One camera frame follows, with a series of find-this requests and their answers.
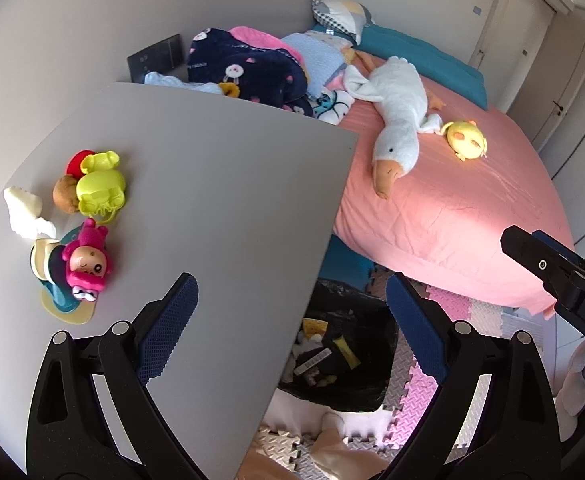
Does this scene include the wardrobe doors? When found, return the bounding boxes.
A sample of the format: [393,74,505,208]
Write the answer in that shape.
[471,0,585,247]

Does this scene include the black trash bin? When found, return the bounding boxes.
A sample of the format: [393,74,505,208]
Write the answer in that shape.
[278,280,399,413]

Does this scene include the light blue small cloth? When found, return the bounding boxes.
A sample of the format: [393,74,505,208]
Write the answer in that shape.
[143,72,224,96]

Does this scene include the teal long pillow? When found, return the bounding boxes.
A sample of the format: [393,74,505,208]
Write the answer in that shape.
[311,23,489,111]

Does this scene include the grey bedside desk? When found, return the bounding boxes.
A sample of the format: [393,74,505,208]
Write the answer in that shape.
[12,84,358,479]

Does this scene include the brown capybara plush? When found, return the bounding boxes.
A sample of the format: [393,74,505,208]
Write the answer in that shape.
[53,174,79,214]

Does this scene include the red heart plush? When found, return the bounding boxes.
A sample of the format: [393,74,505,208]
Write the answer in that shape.
[66,150,94,180]

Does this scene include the teal cream toy dish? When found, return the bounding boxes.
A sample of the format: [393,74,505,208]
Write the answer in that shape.
[30,228,95,325]

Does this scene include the foam puzzle floor mat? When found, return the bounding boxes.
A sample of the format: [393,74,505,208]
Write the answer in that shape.
[237,238,573,480]

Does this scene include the lime green plastic toy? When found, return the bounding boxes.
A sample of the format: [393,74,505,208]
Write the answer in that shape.
[76,151,126,226]

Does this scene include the pink fleece blanket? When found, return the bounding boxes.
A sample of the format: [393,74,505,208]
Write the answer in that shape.
[230,26,304,65]

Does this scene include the pink bed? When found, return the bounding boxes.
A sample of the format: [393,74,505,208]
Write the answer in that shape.
[333,79,573,314]

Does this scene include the yellow chick plush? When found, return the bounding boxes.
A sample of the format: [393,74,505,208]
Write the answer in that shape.
[441,120,487,162]

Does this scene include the white goose plush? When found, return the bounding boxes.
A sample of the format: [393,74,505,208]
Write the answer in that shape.
[343,56,443,200]

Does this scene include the gloved right hand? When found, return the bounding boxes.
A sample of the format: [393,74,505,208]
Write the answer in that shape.
[557,340,585,417]

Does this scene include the black wall switch panel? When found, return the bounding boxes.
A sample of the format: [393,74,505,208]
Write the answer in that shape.
[126,35,185,84]

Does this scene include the navy rabbit blanket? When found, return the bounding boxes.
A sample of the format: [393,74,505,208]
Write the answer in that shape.
[186,28,313,117]

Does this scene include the pink hooded doll toy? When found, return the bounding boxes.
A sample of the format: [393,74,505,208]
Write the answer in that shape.
[61,218,112,302]

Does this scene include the white cartoon cloth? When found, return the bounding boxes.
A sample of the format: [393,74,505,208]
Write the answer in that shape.
[309,89,355,126]

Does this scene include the patterned square pillow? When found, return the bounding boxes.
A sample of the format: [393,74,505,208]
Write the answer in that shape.
[311,0,373,44]

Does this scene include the light blue blanket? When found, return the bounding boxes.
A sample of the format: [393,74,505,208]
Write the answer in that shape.
[283,32,344,99]

